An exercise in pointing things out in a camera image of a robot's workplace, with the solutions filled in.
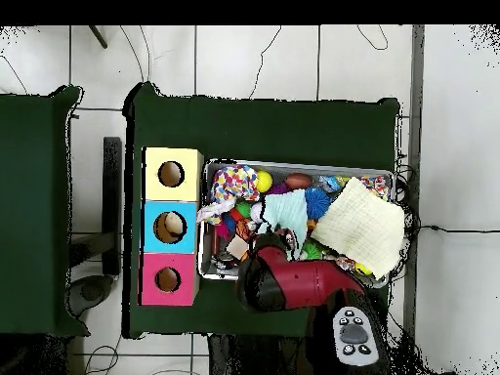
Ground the beige rounded object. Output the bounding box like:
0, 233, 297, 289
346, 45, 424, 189
163, 212, 186, 238

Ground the brown toy football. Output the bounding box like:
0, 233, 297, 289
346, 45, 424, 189
283, 172, 314, 191

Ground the shallow silver mesh bin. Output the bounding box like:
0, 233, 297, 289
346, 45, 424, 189
196, 157, 396, 290

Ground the white baseball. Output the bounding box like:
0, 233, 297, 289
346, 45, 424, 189
250, 201, 266, 225

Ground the green spiky ball with eyes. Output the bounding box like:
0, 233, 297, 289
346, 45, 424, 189
298, 241, 324, 262

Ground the mint waffle cloth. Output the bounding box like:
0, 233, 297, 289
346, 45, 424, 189
259, 188, 311, 262

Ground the plain wooden cube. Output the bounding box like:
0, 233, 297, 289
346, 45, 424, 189
226, 234, 250, 262

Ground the blue spiky ball with eyes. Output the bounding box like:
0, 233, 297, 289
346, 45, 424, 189
304, 186, 334, 221

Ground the wooden box with three holes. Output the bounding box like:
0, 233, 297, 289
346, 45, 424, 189
139, 146, 205, 307

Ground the cream waffle cloth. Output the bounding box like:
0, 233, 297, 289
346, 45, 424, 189
311, 176, 407, 279

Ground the yellow ball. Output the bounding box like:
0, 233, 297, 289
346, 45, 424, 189
255, 170, 274, 193

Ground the black stand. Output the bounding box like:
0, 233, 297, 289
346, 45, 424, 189
68, 136, 123, 276

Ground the black floor cable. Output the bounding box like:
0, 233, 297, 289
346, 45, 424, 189
405, 224, 500, 235

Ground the grey round floor base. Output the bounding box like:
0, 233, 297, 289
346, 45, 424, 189
66, 273, 115, 318

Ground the dark green table cloth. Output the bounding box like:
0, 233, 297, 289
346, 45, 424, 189
121, 81, 400, 340
0, 84, 92, 338

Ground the crushed black can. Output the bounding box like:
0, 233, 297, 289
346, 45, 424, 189
213, 251, 238, 273

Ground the orange tiger plush toy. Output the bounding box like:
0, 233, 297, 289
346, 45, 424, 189
235, 220, 256, 240

